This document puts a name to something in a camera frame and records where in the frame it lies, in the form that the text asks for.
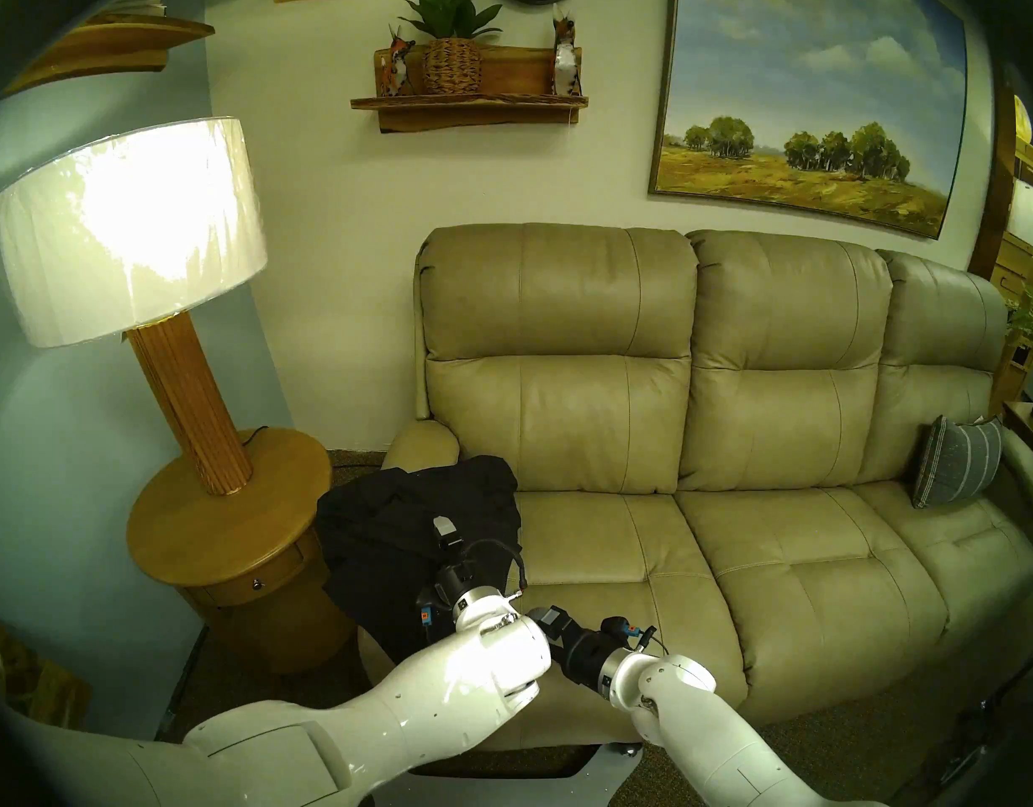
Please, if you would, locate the wooden cabinet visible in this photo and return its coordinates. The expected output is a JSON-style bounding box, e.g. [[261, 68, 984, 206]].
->
[[969, 66, 1033, 453]]

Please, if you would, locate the curved wooden corner shelf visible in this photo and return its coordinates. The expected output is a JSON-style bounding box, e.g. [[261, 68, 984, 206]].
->
[[2, 13, 216, 98]]

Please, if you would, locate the wooden wall shelf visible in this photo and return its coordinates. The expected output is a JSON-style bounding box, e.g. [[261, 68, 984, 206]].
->
[[351, 44, 589, 134]]

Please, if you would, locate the white and orange cat figurine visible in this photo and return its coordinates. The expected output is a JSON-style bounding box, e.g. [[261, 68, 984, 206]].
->
[[551, 3, 584, 98]]

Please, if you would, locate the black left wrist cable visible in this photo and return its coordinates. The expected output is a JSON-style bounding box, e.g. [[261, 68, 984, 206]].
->
[[462, 538, 530, 596]]

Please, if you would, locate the framed landscape painting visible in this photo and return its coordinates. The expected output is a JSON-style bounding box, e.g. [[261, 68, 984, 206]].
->
[[648, 0, 969, 241]]

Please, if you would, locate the wooden table lamp white shade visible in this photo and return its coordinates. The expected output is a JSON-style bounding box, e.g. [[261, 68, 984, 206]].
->
[[0, 116, 268, 497]]

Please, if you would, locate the round wooden side table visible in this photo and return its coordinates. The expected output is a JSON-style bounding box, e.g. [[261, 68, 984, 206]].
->
[[127, 427, 357, 676]]

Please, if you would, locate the orange fox figurine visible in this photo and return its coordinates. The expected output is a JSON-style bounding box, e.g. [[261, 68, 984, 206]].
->
[[379, 24, 417, 98]]

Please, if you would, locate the black jacket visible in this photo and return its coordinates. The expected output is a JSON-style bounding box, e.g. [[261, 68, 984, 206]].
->
[[314, 455, 524, 665]]

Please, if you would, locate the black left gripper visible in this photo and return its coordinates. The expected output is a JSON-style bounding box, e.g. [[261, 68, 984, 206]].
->
[[415, 515, 488, 627]]

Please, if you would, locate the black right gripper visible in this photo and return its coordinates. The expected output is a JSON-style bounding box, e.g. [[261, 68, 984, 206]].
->
[[529, 605, 623, 693]]

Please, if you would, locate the grey striped cushion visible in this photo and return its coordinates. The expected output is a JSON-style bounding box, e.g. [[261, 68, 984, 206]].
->
[[911, 415, 1005, 510]]

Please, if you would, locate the unframed picture leaning on wall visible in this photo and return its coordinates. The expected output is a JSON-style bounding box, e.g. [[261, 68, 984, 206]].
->
[[0, 616, 92, 731]]

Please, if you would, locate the beige leather three-seat sofa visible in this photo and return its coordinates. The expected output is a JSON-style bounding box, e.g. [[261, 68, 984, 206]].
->
[[358, 222, 1033, 752]]

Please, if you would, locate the green plant in woven pot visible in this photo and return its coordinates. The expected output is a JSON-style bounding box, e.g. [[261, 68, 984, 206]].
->
[[399, 0, 503, 96]]

